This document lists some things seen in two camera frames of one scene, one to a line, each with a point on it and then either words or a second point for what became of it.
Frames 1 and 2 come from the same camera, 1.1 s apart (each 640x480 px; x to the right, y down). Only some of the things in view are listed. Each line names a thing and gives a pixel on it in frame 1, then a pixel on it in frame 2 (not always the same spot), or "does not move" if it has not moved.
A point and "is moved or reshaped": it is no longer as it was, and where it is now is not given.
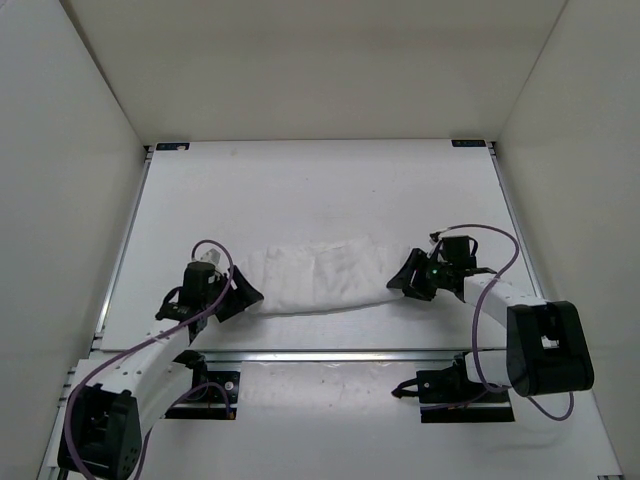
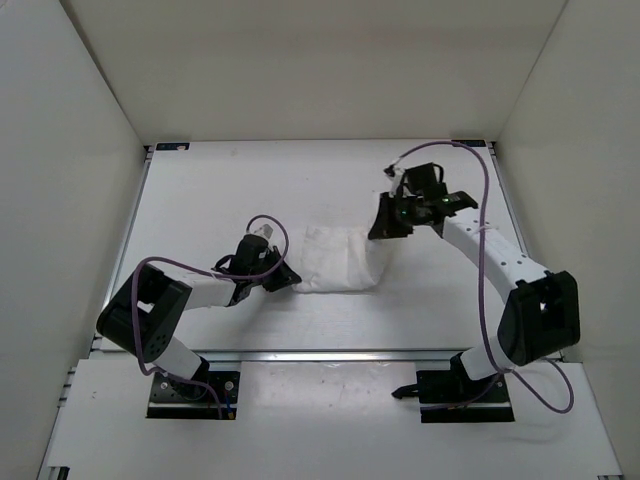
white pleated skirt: [329, 274] is moved or reshaped
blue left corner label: [172, 145] does not move
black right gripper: [408, 279] -> [384, 227]
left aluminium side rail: [145, 164] does not move
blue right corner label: [468, 143] does not move
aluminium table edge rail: [327, 356] does not move
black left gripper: [242, 296] -> [285, 276]
